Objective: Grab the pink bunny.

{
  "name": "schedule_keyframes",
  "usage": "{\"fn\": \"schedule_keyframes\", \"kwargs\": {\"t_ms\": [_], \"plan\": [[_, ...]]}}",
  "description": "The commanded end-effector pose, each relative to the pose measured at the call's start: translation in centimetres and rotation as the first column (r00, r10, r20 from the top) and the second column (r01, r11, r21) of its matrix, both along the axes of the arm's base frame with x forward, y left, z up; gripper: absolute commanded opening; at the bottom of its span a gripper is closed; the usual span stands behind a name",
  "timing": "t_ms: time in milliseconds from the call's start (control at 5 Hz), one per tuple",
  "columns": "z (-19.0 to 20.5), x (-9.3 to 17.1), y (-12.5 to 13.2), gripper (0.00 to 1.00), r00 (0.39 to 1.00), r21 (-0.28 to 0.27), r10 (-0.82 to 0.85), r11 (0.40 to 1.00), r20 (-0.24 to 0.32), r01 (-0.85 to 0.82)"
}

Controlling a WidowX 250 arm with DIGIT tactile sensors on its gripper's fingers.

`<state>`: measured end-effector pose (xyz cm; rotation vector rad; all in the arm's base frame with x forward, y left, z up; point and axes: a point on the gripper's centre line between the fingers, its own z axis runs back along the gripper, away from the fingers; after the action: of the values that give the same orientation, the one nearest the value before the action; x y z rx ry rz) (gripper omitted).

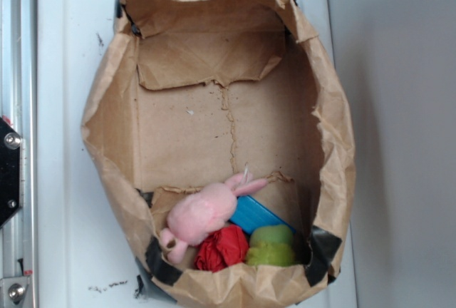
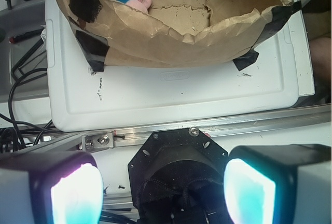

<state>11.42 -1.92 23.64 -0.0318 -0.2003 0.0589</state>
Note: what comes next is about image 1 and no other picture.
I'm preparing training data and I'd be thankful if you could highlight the pink plush bunny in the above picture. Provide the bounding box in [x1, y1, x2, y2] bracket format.
[160, 173, 268, 265]

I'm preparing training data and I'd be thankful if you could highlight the brown paper bag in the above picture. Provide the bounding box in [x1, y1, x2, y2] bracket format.
[81, 0, 356, 307]

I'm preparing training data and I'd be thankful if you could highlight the blue plastic block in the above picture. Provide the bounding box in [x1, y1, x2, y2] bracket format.
[229, 195, 296, 235]

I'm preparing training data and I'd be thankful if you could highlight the red crumpled cloth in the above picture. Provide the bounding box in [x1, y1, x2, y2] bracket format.
[194, 225, 249, 272]

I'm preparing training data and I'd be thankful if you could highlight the green plush toy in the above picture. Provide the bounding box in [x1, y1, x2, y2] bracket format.
[245, 225, 296, 267]

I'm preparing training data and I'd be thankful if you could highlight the black metal bracket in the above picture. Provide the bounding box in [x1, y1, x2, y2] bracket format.
[0, 118, 23, 227]

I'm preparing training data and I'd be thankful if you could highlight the aluminium frame rail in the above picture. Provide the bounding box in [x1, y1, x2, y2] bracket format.
[1, 0, 38, 307]

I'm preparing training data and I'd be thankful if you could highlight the silver corner bracket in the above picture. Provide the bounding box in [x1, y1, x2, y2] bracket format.
[1, 276, 30, 308]

